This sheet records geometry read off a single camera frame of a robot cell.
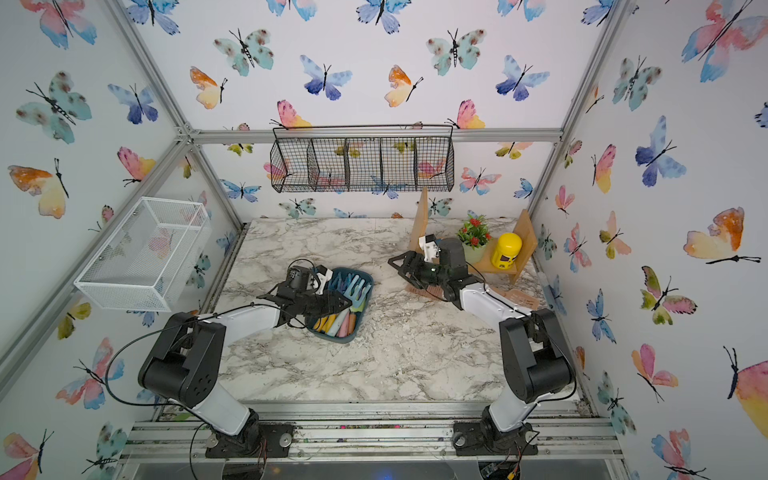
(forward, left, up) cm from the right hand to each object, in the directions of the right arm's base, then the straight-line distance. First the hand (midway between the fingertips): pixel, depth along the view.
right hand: (395, 264), depth 84 cm
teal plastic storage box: (+2, +13, -16) cm, 21 cm away
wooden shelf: (+27, -44, -10) cm, 53 cm away
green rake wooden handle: (-10, +13, -17) cm, 24 cm away
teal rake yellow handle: (-11, +22, -17) cm, 30 cm away
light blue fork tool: (-3, +13, -15) cm, 20 cm away
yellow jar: (+10, -34, -3) cm, 35 cm away
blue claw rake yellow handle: (-12, +18, -14) cm, 26 cm away
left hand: (-5, +14, -13) cm, 19 cm away
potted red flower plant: (+12, -23, 0) cm, 26 cm away
